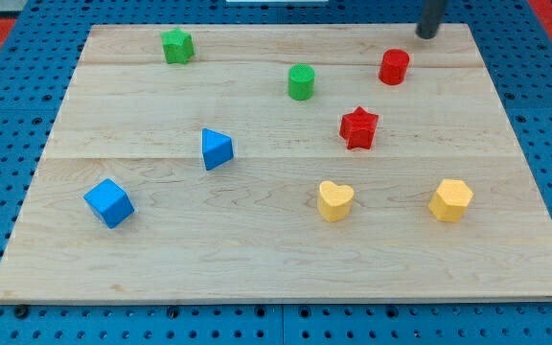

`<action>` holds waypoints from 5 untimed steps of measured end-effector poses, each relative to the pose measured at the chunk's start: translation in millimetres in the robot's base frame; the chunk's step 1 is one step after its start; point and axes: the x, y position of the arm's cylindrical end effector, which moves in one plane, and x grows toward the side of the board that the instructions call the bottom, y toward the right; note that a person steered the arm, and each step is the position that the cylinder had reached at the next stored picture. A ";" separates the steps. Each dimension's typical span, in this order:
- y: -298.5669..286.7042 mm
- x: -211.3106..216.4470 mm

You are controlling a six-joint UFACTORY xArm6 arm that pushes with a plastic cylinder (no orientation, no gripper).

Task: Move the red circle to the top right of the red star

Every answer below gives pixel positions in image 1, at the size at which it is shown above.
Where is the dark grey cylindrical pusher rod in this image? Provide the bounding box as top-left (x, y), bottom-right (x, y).
top-left (415, 0), bottom-right (449, 39)

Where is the red cylinder block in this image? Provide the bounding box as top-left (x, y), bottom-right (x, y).
top-left (379, 49), bottom-right (410, 85)

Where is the red star block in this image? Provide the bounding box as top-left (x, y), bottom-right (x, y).
top-left (339, 106), bottom-right (380, 150)

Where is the green star block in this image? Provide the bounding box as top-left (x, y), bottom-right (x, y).
top-left (160, 27), bottom-right (195, 64)

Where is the green cylinder block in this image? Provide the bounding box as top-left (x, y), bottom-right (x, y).
top-left (287, 63), bottom-right (315, 101)

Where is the wooden board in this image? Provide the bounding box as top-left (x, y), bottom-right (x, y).
top-left (0, 24), bottom-right (552, 305)

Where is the yellow hexagon block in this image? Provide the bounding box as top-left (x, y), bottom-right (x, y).
top-left (428, 178), bottom-right (474, 222)

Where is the yellow heart block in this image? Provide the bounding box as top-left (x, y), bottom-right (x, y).
top-left (317, 180), bottom-right (355, 222)

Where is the blue triangular prism block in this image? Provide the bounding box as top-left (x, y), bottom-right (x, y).
top-left (201, 128), bottom-right (234, 171)

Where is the blue cube block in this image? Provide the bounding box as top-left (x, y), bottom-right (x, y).
top-left (83, 178), bottom-right (135, 229)

